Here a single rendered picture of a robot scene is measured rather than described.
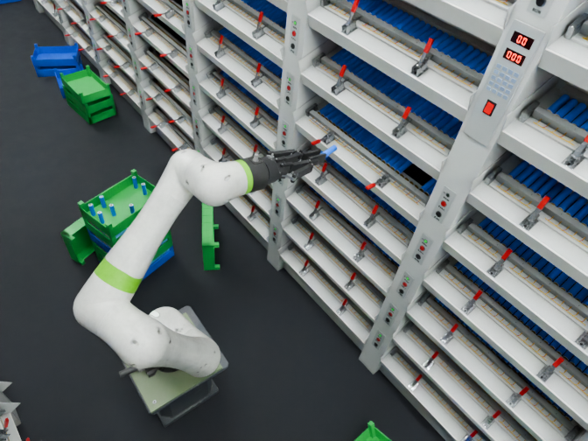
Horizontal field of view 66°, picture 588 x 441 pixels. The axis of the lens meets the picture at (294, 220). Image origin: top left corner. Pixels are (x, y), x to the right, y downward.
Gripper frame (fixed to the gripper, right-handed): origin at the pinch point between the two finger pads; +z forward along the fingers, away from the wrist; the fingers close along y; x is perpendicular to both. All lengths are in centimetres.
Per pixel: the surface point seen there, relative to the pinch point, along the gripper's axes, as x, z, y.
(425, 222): 7.7, 21.1, -32.1
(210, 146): 66, 35, 99
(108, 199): 72, -26, 85
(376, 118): -11.7, 19.7, -3.1
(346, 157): 8.3, 22.5, 4.3
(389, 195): 8.7, 21.9, -17.1
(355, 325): 86, 39, -21
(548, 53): -49, 11, -41
